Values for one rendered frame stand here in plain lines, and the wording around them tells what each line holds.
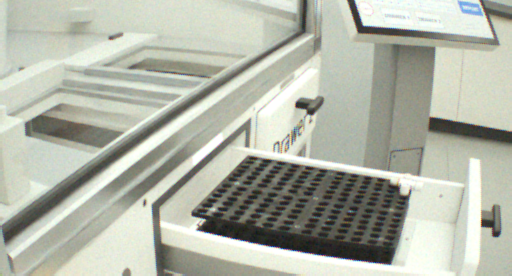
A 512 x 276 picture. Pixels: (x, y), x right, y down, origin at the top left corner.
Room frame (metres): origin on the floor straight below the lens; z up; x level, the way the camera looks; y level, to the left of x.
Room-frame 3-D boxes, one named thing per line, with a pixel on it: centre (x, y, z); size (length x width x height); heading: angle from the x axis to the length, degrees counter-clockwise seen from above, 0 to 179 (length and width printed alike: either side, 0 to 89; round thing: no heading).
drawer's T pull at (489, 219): (0.57, -0.29, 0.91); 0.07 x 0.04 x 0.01; 162
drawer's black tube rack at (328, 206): (0.64, -0.07, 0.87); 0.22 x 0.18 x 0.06; 72
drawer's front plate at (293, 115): (0.98, -0.05, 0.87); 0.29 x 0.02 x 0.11; 162
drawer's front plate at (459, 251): (0.58, -0.26, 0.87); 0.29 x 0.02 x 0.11; 162
